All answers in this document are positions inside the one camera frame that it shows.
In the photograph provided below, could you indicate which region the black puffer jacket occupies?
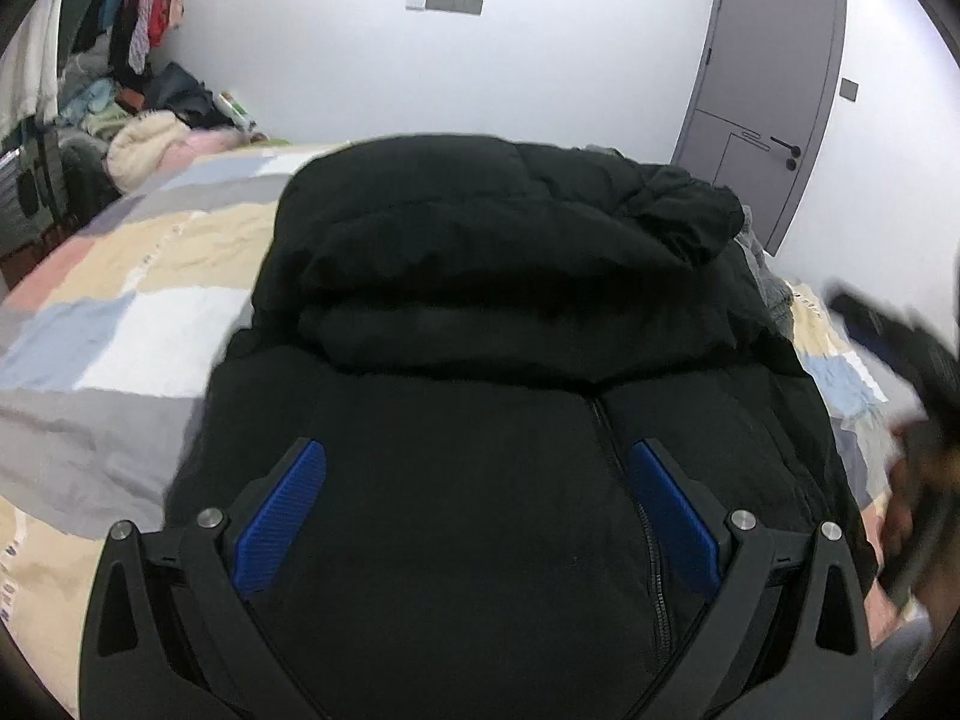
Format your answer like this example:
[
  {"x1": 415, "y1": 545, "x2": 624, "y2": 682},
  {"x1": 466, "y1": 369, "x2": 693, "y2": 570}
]
[{"x1": 164, "y1": 135, "x2": 877, "y2": 718}]

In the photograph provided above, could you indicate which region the pile of clothes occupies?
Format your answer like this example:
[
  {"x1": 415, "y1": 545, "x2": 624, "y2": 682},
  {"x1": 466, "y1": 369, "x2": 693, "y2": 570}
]
[{"x1": 55, "y1": 52, "x2": 265, "y2": 205}]

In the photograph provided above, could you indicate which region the teal clip hanger with clothes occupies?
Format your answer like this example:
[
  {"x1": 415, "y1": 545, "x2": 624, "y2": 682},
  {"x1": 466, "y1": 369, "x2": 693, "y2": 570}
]
[{"x1": 109, "y1": 0, "x2": 185, "y2": 76}]

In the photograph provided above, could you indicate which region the right hand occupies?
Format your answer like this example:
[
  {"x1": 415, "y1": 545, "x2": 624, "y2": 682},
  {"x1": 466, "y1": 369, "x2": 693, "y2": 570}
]
[{"x1": 878, "y1": 458, "x2": 935, "y2": 611}]

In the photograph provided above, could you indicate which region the grey fleece garment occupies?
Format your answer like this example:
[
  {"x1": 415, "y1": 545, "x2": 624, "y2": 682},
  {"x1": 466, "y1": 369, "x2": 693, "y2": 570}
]
[{"x1": 736, "y1": 205, "x2": 794, "y2": 340}]

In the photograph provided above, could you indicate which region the patchwork checkered bed cover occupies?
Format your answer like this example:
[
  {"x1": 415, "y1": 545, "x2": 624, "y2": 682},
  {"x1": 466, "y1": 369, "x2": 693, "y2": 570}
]
[{"x1": 2, "y1": 145, "x2": 913, "y2": 718}]

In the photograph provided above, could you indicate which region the grey door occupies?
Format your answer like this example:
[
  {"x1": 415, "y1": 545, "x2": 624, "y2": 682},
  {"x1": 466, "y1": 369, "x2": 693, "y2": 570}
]
[{"x1": 672, "y1": 0, "x2": 846, "y2": 254}]

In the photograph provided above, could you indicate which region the grey suitcase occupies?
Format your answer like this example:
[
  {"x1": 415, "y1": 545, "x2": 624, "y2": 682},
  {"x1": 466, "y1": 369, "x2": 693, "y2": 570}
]
[{"x1": 0, "y1": 119, "x2": 78, "y2": 257}]

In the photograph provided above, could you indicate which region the white hanging garment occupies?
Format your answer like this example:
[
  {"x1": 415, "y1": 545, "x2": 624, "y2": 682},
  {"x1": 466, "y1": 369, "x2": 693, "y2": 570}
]
[{"x1": 0, "y1": 0, "x2": 62, "y2": 137}]

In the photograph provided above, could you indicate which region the small grey light switch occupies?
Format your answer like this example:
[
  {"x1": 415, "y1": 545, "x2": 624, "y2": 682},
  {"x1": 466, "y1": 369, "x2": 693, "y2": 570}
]
[{"x1": 839, "y1": 78, "x2": 859, "y2": 103}]

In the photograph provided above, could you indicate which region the grey wall switch panel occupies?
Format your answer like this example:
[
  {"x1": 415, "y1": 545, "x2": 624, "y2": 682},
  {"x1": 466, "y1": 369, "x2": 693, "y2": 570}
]
[{"x1": 405, "y1": 0, "x2": 483, "y2": 16}]

